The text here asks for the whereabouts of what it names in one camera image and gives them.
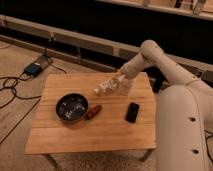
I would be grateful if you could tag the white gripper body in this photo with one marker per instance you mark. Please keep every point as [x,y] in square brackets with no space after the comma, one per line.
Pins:
[128,72]

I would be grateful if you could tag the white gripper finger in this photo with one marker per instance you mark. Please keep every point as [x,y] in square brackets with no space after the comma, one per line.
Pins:
[121,78]
[116,79]

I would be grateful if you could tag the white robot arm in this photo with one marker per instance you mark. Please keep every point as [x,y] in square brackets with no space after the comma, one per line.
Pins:
[183,111]

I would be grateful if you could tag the clear plastic bottle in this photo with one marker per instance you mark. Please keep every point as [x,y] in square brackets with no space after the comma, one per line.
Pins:
[106,87]

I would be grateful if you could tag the red brown sausage toy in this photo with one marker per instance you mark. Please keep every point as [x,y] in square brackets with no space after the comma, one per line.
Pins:
[93,111]

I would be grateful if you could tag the black phone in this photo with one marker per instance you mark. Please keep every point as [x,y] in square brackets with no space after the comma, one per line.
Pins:
[132,112]

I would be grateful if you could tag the wooden table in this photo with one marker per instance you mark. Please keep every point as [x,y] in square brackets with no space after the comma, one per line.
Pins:
[107,131]

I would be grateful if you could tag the black bowl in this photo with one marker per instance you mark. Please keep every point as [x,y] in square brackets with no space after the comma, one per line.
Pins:
[72,107]

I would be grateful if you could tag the black power adapter box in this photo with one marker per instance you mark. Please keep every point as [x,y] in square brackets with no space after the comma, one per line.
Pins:
[33,69]

